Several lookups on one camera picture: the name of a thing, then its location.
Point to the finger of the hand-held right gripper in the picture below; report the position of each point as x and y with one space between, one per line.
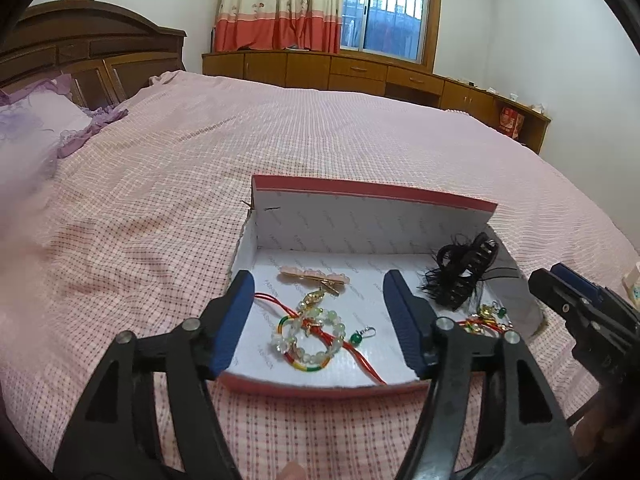
575 280
550 292

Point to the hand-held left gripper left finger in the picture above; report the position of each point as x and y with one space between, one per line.
232 325

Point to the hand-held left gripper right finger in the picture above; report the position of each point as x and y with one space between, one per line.
407 322

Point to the green bead earring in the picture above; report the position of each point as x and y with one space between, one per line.
502 312
356 338

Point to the gold brooch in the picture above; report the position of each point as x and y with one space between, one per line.
486 312

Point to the red cardboard box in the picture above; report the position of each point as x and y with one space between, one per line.
370 240

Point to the small pale box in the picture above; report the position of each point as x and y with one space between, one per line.
633 285

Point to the black feather hair claw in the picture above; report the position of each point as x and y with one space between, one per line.
462 275

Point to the pink hair clip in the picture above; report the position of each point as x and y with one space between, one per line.
312 276

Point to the red carton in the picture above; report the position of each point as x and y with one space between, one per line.
511 120

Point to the long wooden cabinet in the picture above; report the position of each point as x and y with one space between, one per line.
360 72

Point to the purple floral pillow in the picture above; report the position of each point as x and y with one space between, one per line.
35 125

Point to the wooden headboard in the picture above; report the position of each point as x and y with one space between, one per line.
90 55

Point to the barred window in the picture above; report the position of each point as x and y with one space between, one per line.
390 7

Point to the cream and red curtain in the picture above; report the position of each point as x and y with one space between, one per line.
280 5

